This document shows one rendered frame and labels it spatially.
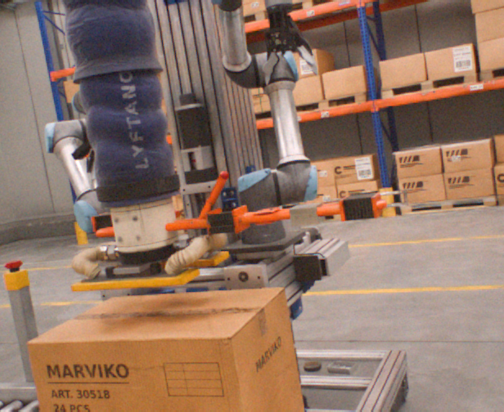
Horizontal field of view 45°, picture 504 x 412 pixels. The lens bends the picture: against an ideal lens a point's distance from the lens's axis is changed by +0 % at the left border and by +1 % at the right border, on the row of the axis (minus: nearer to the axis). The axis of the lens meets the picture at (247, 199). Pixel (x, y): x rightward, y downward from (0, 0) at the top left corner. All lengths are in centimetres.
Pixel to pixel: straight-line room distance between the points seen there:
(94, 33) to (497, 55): 720
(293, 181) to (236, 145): 34
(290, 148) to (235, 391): 88
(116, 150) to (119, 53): 24
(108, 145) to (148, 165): 11
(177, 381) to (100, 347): 23
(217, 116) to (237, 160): 18
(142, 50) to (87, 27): 14
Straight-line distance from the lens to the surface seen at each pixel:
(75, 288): 169
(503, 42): 846
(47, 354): 173
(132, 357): 158
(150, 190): 158
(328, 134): 1017
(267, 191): 197
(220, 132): 221
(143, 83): 161
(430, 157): 848
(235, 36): 196
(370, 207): 143
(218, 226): 154
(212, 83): 222
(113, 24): 160
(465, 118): 977
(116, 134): 159
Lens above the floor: 138
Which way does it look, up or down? 6 degrees down
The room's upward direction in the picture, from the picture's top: 9 degrees counter-clockwise
